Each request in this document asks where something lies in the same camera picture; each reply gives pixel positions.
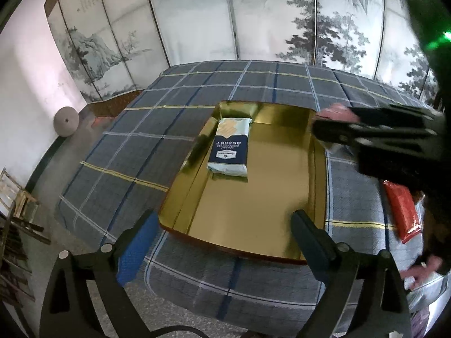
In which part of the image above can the blue white snack packet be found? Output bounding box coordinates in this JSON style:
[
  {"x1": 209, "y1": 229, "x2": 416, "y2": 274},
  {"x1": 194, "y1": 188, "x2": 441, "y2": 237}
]
[{"x1": 207, "y1": 117, "x2": 252, "y2": 178}]

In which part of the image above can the pink patterned snack packet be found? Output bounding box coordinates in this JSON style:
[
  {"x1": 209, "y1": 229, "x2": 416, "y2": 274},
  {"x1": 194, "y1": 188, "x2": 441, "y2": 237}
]
[{"x1": 316, "y1": 103, "x2": 360, "y2": 123}]

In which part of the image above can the round grey stone disc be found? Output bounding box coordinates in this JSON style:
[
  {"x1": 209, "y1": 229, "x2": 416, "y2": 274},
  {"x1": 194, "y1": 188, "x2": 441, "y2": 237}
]
[{"x1": 54, "y1": 106, "x2": 79, "y2": 137}]

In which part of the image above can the wooden chair on left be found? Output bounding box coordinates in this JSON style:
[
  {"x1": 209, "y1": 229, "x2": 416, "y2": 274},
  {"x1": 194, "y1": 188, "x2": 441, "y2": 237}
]
[{"x1": 1, "y1": 168, "x2": 51, "y2": 245}]

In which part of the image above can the painted folding screen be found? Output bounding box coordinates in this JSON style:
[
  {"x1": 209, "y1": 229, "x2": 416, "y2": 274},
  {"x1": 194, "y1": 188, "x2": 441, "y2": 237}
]
[{"x1": 44, "y1": 0, "x2": 437, "y2": 103}]

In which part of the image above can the red snack packet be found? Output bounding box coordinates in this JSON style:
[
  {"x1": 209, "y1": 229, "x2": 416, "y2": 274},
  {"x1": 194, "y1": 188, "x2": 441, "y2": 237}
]
[{"x1": 382, "y1": 180, "x2": 422, "y2": 244}]

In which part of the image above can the person's hand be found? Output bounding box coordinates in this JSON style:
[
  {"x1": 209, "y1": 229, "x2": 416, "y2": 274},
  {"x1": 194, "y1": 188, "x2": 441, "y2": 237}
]
[{"x1": 400, "y1": 255, "x2": 443, "y2": 291}]

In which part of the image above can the grey plaid tablecloth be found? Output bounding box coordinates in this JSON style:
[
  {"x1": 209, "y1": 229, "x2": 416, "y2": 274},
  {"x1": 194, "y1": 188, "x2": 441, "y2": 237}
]
[{"x1": 57, "y1": 60, "x2": 423, "y2": 337}]

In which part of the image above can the gold snack tray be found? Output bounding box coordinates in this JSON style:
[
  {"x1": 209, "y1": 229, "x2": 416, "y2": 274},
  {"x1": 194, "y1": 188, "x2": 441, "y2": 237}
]
[{"x1": 158, "y1": 101, "x2": 327, "y2": 265}]

